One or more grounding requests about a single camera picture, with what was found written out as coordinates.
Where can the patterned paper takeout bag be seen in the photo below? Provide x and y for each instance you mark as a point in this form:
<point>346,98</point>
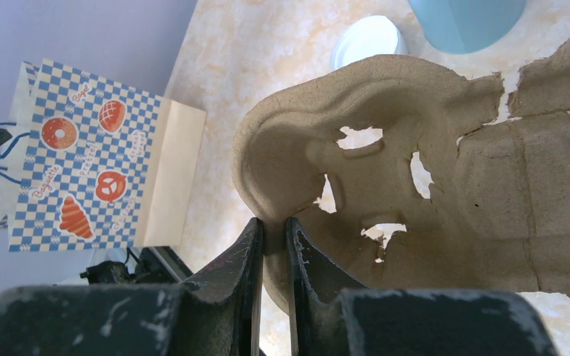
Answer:
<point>92,163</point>

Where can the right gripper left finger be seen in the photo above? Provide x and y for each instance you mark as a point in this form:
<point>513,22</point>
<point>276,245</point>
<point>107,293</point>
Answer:
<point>216,311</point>

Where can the stack of white lids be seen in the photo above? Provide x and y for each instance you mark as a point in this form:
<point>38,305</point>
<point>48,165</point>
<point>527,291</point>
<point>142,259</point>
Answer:
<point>369,36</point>

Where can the blue straw holder cup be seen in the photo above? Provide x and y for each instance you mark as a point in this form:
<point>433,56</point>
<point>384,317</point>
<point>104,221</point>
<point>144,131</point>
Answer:
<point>466,26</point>

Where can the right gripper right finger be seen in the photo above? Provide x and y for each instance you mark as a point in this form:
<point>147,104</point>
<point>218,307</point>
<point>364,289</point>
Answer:
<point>331,313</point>

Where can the brown pulp cup carrier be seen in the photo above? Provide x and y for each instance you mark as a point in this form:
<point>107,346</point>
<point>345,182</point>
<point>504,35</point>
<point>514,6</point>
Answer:
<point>400,173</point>

